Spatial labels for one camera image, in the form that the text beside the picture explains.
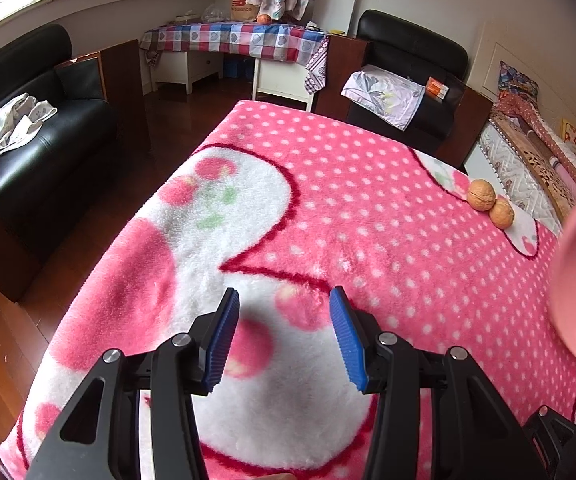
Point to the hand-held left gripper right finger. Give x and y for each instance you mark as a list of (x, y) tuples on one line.
[(347, 345)]

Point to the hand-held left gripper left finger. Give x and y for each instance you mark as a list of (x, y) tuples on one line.
[(223, 345)]

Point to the rolled pink mat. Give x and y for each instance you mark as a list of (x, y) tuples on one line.
[(565, 170)]

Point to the walnut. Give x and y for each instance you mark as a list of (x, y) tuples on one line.
[(501, 212), (481, 195)]

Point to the white quilted mattress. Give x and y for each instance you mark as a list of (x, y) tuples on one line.
[(517, 175)]

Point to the yellow floral cushion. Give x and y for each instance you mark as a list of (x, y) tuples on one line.
[(571, 132)]

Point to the pink dotted fleece blanket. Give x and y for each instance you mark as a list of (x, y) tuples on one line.
[(367, 200)]

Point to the colourful printed pillow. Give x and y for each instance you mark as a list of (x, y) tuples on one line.
[(517, 80)]

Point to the white bed headboard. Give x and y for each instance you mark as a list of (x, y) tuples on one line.
[(517, 45)]

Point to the small orange box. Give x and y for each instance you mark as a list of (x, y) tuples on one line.
[(437, 88)]

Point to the black leather sofa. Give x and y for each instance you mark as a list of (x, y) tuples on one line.
[(43, 175)]

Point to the white floral cloth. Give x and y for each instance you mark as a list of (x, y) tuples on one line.
[(382, 97)]

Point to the white desk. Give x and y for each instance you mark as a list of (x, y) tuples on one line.
[(278, 77)]

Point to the blue storage bin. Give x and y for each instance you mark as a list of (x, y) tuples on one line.
[(238, 66)]

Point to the black leather armchair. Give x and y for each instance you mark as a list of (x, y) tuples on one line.
[(407, 35)]

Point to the white patterned cloth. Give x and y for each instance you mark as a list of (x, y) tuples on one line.
[(18, 122)]

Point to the checkered cloth table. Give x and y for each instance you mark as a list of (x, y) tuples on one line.
[(238, 37)]

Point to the orange fruit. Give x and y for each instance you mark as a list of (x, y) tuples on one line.
[(264, 18)]

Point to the clear plastic bag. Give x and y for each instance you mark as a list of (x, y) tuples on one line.
[(215, 12)]

